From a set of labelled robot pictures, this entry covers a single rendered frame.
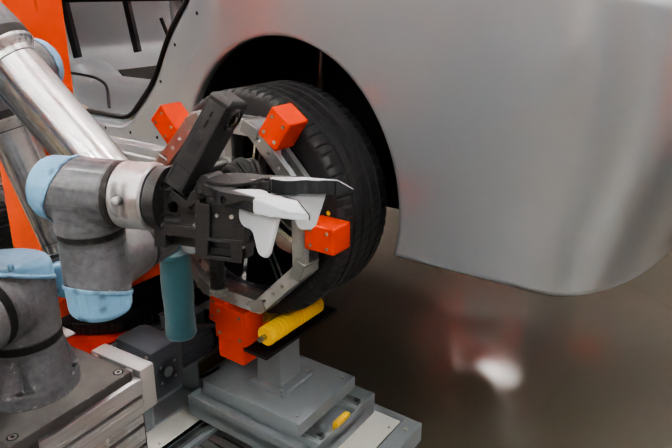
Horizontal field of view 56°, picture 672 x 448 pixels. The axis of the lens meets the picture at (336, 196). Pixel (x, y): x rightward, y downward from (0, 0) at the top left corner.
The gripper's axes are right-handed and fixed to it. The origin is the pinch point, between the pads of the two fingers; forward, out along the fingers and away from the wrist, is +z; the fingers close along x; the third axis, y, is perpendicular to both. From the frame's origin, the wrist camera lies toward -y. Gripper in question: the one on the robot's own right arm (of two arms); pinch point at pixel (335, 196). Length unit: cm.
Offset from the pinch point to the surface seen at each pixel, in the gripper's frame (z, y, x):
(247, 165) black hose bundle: -45, 10, -77
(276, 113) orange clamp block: -41, -2, -83
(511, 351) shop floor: 20, 97, -200
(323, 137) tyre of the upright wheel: -32, 4, -94
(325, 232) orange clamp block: -27, 25, -83
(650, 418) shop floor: 68, 101, -170
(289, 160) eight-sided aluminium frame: -39, 9, -89
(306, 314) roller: -40, 58, -109
